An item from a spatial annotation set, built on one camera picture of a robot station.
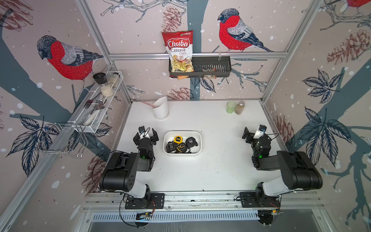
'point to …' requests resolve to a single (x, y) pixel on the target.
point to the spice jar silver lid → (242, 103)
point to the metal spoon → (100, 106)
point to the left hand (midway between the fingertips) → (147, 127)
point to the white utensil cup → (161, 111)
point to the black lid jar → (106, 89)
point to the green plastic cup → (231, 107)
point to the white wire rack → (88, 116)
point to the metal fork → (89, 102)
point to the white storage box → (169, 136)
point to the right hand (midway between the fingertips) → (252, 127)
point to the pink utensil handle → (149, 104)
